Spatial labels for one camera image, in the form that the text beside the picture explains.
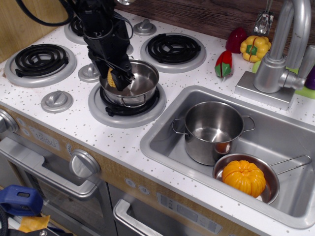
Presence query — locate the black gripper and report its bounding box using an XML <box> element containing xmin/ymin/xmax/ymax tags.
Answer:
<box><xmin>84</xmin><ymin>19</ymin><xmax>135</xmax><ymax>91</ymax></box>

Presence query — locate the yellow toy corn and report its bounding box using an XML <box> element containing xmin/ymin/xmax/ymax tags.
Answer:
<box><xmin>107</xmin><ymin>67</ymin><xmax>116</xmax><ymax>88</ymax></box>

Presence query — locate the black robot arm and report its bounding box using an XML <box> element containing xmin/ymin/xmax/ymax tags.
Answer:
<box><xmin>17</xmin><ymin>0</ymin><xmax>134</xmax><ymax>91</ymax></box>

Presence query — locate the steel pan on stove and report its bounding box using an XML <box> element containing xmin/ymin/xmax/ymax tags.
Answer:
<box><xmin>101</xmin><ymin>59</ymin><xmax>159</xmax><ymax>108</ymax></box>

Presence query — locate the front right stove burner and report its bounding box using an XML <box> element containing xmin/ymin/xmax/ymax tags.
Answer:
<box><xmin>88</xmin><ymin>85</ymin><xmax>166</xmax><ymax>128</ymax></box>

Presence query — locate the stove burner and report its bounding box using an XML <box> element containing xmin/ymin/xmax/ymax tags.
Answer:
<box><xmin>88</xmin><ymin>85</ymin><xmax>166</xmax><ymax>128</ymax></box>
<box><xmin>64</xmin><ymin>16</ymin><xmax>87</xmax><ymax>45</ymax></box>
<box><xmin>4</xmin><ymin>44</ymin><xmax>77</xmax><ymax>88</ymax></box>
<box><xmin>140</xmin><ymin>33</ymin><xmax>206</xmax><ymax>74</ymax></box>

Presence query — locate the back left stove burner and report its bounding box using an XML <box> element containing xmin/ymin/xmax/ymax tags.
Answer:
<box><xmin>64</xmin><ymin>16</ymin><xmax>87</xmax><ymax>45</ymax></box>

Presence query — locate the back right stove burner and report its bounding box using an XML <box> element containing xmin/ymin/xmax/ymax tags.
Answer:
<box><xmin>140</xmin><ymin>33</ymin><xmax>206</xmax><ymax>74</ymax></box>

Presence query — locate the front left stove burner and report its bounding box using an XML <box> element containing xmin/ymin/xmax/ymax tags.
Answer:
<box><xmin>4</xmin><ymin>44</ymin><xmax>77</xmax><ymax>88</ymax></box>

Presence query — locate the grey knob middle left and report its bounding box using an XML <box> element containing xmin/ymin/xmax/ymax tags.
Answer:
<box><xmin>78</xmin><ymin>63</ymin><xmax>99</xmax><ymax>83</ymax></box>

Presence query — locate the grey knob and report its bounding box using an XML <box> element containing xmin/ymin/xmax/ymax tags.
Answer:
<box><xmin>133</xmin><ymin>19</ymin><xmax>157</xmax><ymax>36</ymax></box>
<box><xmin>126</xmin><ymin>44</ymin><xmax>133</xmax><ymax>55</ymax></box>
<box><xmin>78</xmin><ymin>63</ymin><xmax>99</xmax><ymax>83</ymax></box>
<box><xmin>41</xmin><ymin>90</ymin><xmax>73</xmax><ymax>114</ymax></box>

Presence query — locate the grey knob centre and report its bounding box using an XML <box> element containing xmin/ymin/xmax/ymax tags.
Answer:
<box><xmin>126</xmin><ymin>44</ymin><xmax>133</xmax><ymax>55</ymax></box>

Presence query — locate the grey knob back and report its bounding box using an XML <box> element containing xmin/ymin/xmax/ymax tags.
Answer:
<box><xmin>133</xmin><ymin>19</ymin><xmax>157</xmax><ymax>36</ymax></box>

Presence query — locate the grey knob front left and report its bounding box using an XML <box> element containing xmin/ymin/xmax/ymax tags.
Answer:
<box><xmin>41</xmin><ymin>90</ymin><xmax>73</xmax><ymax>114</ymax></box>

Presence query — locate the silver oven dial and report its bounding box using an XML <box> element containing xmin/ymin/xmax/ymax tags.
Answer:
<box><xmin>69</xmin><ymin>149</ymin><xmax>101</xmax><ymax>179</ymax></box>

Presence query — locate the oven clock display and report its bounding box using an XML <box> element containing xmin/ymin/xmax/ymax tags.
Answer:
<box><xmin>29</xmin><ymin>126</ymin><xmax>60</xmax><ymax>150</ymax></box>

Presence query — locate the red toy chili pepper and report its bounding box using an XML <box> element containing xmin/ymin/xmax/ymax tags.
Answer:
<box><xmin>215</xmin><ymin>50</ymin><xmax>232</xmax><ymax>81</ymax></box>

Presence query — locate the tall steel pot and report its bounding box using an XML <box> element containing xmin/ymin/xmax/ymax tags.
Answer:
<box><xmin>172</xmin><ymin>101</ymin><xmax>256</xmax><ymax>166</ymax></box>

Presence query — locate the silver dial far left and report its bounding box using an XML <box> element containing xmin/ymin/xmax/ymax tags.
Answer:
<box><xmin>0</xmin><ymin>109</ymin><xmax>19</xmax><ymax>133</ymax></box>

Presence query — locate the dark red toy pepper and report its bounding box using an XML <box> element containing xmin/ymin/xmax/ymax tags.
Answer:
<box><xmin>225</xmin><ymin>27</ymin><xmax>248</xmax><ymax>54</ymax></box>

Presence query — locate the yellow toy bell pepper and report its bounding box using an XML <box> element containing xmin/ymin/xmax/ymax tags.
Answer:
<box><xmin>240</xmin><ymin>35</ymin><xmax>271</xmax><ymax>62</ymax></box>

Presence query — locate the right oven control panel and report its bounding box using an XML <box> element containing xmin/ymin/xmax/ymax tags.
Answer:
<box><xmin>156</xmin><ymin>192</ymin><xmax>222</xmax><ymax>235</ymax></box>

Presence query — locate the orange toy pumpkin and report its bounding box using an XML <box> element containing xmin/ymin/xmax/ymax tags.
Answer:
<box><xmin>221</xmin><ymin>160</ymin><xmax>266</xmax><ymax>198</ymax></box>

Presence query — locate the yellow cloth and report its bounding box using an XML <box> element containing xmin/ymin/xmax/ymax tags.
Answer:
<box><xmin>18</xmin><ymin>215</ymin><xmax>50</xmax><ymax>233</ymax></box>

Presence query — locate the silver faucet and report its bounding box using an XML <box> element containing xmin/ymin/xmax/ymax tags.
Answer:
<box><xmin>235</xmin><ymin>0</ymin><xmax>315</xmax><ymax>111</ymax></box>

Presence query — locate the green toy plate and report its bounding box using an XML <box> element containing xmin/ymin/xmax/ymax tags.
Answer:
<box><xmin>252</xmin><ymin>61</ymin><xmax>315</xmax><ymax>99</ymax></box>

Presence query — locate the purple toy eggplant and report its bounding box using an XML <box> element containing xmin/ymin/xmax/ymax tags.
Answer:
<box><xmin>304</xmin><ymin>66</ymin><xmax>315</xmax><ymax>90</ymax></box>

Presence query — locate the small steel saucepan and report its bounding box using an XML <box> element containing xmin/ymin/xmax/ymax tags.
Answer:
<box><xmin>213</xmin><ymin>153</ymin><xmax>312</xmax><ymax>204</ymax></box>

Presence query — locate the left oven door handle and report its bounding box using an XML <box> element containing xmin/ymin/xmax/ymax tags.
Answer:
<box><xmin>0</xmin><ymin>137</ymin><xmax>98</xmax><ymax>201</ymax></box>

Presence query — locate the oven door handle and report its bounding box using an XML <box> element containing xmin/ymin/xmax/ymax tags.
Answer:
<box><xmin>113</xmin><ymin>199</ymin><xmax>161</xmax><ymax>236</ymax></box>
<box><xmin>0</xmin><ymin>137</ymin><xmax>98</xmax><ymax>201</ymax></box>

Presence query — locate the right oven door handle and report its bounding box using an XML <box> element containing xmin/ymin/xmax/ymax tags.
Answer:
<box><xmin>113</xmin><ymin>199</ymin><xmax>161</xmax><ymax>236</ymax></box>

